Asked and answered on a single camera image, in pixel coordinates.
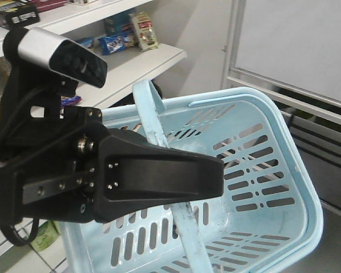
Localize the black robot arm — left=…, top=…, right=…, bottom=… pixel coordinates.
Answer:
left=0, top=61, right=224, bottom=227

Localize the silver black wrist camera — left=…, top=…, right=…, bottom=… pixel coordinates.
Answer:
left=2, top=27, right=107, bottom=88

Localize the light blue plastic basket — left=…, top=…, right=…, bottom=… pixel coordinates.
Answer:
left=60, top=80, right=323, bottom=272

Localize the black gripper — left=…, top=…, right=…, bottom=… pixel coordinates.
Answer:
left=0, top=106, right=108, bottom=225

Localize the green white snack bag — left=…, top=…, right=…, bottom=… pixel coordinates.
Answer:
left=130, top=12, right=159, bottom=51

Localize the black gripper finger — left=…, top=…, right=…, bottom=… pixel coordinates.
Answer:
left=93, top=129, right=224, bottom=222

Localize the blue cookie packet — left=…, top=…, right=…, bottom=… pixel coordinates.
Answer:
left=98, top=32, right=136, bottom=55

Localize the white snack shelf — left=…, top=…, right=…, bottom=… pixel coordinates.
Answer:
left=0, top=0, right=188, bottom=110

